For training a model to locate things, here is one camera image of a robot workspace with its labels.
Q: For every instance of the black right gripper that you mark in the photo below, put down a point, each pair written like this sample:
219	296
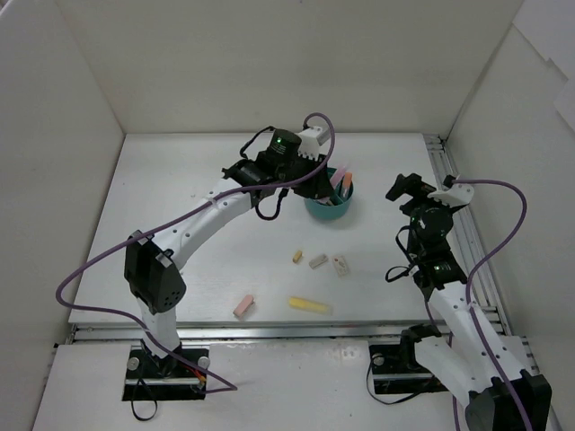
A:
416	196

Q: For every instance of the pink highlighter block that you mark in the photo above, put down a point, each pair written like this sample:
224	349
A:
338	175

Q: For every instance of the pink eraser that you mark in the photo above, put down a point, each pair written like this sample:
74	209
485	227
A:
243	307

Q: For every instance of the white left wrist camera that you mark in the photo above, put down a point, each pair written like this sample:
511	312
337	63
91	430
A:
312	139

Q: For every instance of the grey white eraser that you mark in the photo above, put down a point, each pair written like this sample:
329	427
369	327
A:
318	261

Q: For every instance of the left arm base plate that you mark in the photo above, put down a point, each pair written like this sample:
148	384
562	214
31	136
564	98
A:
169	380

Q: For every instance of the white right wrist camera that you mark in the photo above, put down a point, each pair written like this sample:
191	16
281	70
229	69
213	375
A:
454	194

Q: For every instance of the yellow highlighter block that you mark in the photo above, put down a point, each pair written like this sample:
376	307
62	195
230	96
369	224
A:
305	305

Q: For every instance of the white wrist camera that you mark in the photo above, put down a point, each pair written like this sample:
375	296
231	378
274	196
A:
312	139
454	194

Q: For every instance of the teal round desk organizer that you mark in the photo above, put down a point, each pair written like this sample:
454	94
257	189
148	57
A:
331	209

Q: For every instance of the orange capped marker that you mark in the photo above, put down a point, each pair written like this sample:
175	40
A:
345	186

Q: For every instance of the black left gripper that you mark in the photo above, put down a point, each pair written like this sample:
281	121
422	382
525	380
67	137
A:
312	180

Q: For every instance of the white red printed eraser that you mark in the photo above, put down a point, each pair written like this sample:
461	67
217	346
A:
340	264

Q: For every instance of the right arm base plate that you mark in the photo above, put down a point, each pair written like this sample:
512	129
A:
390	377

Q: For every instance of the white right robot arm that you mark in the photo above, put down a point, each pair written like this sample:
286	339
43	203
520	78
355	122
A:
490	384

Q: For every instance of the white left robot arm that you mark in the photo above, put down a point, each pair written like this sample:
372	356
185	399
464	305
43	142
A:
153	264

